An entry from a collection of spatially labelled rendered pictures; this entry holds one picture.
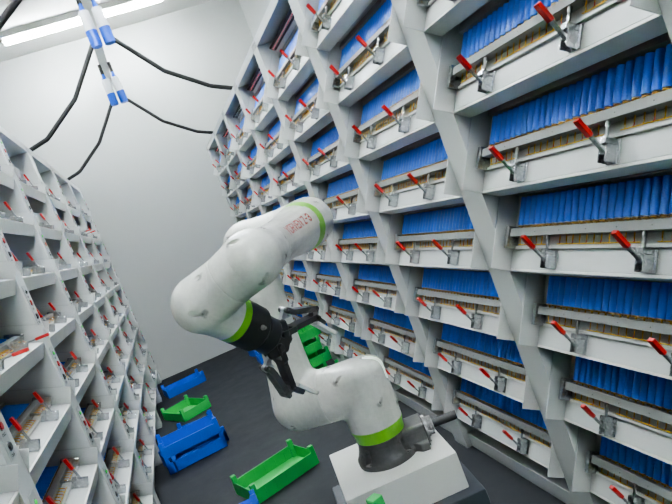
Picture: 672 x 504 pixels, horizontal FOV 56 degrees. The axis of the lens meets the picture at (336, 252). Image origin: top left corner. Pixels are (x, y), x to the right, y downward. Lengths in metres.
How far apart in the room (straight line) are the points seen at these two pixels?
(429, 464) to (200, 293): 0.67
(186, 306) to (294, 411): 0.50
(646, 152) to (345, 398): 0.82
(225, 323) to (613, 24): 0.79
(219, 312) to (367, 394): 0.48
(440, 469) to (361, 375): 0.27
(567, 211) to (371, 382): 0.57
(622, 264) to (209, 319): 0.73
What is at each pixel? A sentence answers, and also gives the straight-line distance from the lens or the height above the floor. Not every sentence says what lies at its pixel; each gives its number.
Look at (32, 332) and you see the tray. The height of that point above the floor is 0.94.
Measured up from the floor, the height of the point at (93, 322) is 0.81.
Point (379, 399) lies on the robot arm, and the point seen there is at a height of 0.52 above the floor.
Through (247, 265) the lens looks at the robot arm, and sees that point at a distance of 1.06.
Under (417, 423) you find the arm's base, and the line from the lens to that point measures 1.54.
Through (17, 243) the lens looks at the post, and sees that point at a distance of 2.73.
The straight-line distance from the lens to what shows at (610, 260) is 1.23.
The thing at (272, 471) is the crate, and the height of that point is 0.00.
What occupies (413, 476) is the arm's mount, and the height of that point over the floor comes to 0.36.
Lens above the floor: 1.02
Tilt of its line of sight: 6 degrees down
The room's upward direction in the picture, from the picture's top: 21 degrees counter-clockwise
